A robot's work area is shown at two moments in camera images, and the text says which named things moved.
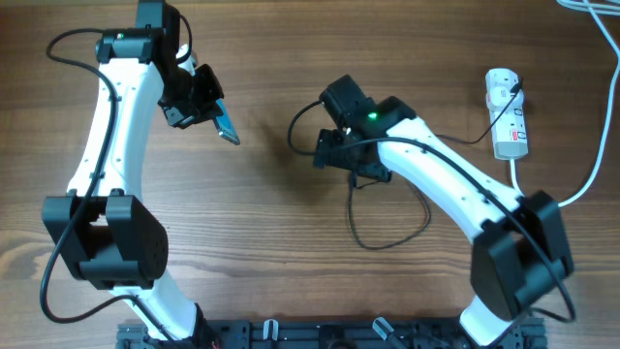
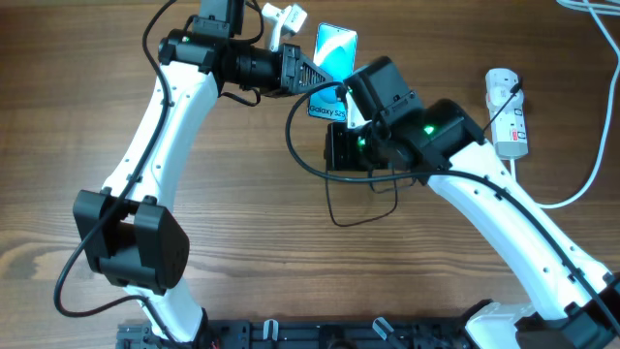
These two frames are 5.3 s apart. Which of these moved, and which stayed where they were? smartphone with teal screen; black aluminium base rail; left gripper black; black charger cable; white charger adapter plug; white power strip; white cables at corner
Moved: left gripper black; smartphone with teal screen; black charger cable
Stayed: white cables at corner; black aluminium base rail; white charger adapter plug; white power strip
